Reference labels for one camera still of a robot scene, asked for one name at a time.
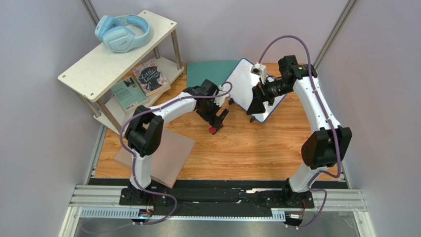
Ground aluminium frame rail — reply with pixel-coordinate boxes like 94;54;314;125
59;179;375;237

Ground pink square board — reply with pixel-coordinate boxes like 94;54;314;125
130;129;195;188

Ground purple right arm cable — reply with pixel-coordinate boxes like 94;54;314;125
257;35;343;230

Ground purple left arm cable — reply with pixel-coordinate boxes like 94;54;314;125
119;81;234;226

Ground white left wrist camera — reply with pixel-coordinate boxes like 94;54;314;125
214;84;231;107

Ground light blue headphones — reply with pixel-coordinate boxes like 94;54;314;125
94;15;152;53

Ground floral cover book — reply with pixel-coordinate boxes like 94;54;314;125
132;58;171;97

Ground teal cover book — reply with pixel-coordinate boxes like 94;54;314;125
111;77;150;115

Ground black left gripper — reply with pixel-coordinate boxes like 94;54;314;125
196;98;228;129

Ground red whiteboard eraser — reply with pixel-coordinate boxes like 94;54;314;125
208;123;224;135

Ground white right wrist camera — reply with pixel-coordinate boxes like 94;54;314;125
251;63;267;84

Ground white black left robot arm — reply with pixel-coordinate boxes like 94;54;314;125
119;79;233;205

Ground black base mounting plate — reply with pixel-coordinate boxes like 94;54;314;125
131;180;315;217

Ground teal mat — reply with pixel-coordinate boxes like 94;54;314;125
187;60;239;87

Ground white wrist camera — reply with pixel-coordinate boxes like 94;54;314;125
251;63;267;84
214;84;231;107

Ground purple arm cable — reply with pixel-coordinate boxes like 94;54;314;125
119;81;234;226
257;35;343;230

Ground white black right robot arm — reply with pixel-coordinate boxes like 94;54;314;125
247;55;352;207

